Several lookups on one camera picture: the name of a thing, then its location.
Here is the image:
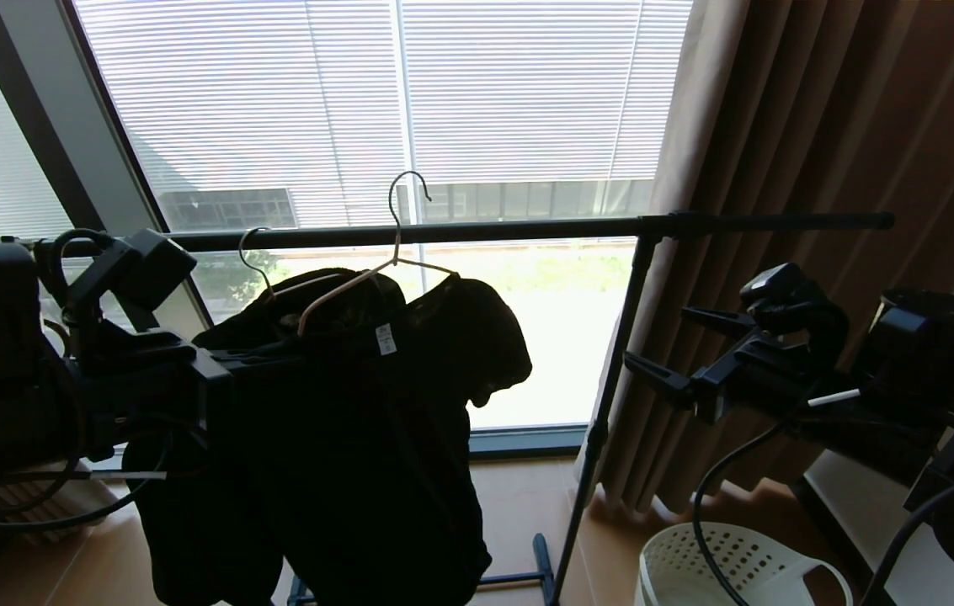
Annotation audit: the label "brown curtain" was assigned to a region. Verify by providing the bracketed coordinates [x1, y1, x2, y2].
[0, 459, 134, 548]
[578, 0, 954, 516]

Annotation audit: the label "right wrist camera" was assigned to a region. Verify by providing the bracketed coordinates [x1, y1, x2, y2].
[738, 263, 850, 359]

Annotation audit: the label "black clothes rack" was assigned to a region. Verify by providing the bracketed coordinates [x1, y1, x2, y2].
[30, 210, 896, 606]

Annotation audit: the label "white laundry basket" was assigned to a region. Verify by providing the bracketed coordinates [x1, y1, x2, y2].
[635, 522, 855, 606]

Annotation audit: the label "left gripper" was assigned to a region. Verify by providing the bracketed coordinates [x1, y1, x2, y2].
[68, 331, 235, 462]

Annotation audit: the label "window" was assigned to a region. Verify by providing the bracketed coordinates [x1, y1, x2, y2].
[0, 0, 696, 460]

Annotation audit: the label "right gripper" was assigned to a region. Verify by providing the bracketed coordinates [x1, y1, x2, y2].
[622, 305, 827, 426]

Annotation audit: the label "pink clothes hanger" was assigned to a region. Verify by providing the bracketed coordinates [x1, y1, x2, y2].
[238, 227, 347, 302]
[297, 171, 462, 338]

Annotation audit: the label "black garment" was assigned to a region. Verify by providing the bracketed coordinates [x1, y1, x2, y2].
[258, 272, 534, 606]

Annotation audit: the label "black shorts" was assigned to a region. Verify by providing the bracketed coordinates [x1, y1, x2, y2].
[121, 269, 408, 606]

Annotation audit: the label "black cable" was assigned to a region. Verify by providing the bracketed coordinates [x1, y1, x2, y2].
[691, 387, 863, 606]
[0, 421, 173, 534]
[33, 229, 117, 291]
[858, 463, 954, 606]

